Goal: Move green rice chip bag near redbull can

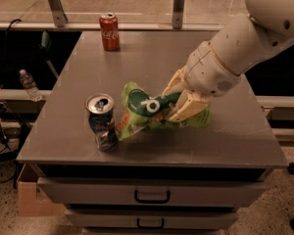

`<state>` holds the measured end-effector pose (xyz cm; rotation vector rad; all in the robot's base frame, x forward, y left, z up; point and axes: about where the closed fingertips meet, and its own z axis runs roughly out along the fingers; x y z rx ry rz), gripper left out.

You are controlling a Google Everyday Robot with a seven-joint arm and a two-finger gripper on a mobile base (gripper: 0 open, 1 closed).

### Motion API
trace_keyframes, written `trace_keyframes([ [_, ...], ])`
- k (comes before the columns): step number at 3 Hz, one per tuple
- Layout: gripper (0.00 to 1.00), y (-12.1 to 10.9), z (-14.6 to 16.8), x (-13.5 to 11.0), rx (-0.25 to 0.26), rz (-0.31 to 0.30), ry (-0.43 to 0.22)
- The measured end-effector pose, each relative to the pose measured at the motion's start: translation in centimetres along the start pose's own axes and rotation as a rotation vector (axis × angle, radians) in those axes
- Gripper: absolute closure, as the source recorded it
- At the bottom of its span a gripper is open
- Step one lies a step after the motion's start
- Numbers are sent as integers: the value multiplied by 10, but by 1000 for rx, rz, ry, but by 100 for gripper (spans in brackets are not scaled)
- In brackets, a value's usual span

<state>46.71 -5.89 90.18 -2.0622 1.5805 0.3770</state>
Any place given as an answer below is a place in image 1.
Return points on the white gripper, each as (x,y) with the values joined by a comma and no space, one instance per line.
(210,71)

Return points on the green rice chip bag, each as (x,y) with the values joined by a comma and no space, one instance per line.
(143,112)

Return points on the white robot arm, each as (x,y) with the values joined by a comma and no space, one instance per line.
(261,34)

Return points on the dented redbull can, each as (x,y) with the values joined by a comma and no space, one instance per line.
(100,109)

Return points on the red coca-cola can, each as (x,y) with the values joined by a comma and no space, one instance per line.
(110,32)

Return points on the grey drawer cabinet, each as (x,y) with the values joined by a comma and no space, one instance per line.
(238,145)

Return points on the lower grey drawer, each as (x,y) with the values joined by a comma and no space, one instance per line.
(151,219)

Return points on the grey drawer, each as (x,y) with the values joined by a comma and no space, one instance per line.
(151,219)
(171,193)

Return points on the clear plastic water bottle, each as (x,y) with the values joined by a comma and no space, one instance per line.
(30,86)

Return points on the upper grey drawer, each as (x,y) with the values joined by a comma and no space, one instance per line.
(171,193)

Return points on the cardboard box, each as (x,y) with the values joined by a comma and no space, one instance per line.
(32,201)

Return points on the middle metal bracket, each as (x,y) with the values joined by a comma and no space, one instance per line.
(177,14)

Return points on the metal bracket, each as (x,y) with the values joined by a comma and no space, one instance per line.
(58,14)
(177,14)

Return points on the left metal bracket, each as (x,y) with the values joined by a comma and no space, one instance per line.
(58,14)

